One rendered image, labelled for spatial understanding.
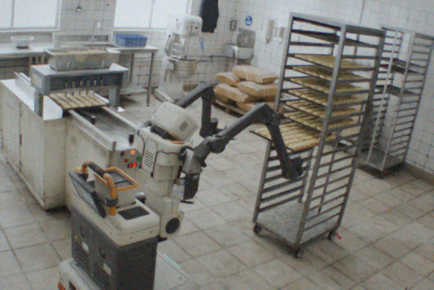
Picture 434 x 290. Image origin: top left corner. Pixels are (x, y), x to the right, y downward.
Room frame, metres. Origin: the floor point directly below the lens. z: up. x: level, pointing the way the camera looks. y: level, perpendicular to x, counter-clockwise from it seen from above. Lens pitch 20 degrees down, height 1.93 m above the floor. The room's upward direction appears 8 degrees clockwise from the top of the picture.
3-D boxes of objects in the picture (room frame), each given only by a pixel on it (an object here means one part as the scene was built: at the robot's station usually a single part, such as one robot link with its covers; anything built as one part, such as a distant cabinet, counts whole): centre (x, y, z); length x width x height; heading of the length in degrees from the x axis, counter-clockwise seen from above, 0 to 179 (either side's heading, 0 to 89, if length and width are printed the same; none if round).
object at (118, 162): (2.73, 0.52, 0.77); 0.24 x 0.04 x 0.14; 134
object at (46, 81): (3.36, 1.12, 1.01); 0.72 x 0.33 x 0.34; 134
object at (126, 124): (3.54, 1.09, 0.87); 2.01 x 0.03 x 0.07; 44
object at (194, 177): (2.36, 0.18, 0.88); 0.28 x 0.16 x 0.22; 45
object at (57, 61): (3.36, 1.12, 1.25); 0.56 x 0.29 x 0.14; 134
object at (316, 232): (3.35, -0.79, 0.93); 0.64 x 0.51 x 1.78; 135
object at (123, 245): (2.09, 0.45, 0.59); 0.55 x 0.34 x 0.83; 45
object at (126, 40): (6.63, 1.43, 0.95); 0.40 x 0.30 x 0.14; 134
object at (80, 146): (2.99, 0.77, 0.45); 0.70 x 0.34 x 0.90; 44
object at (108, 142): (3.34, 1.30, 0.87); 2.01 x 0.03 x 0.07; 44
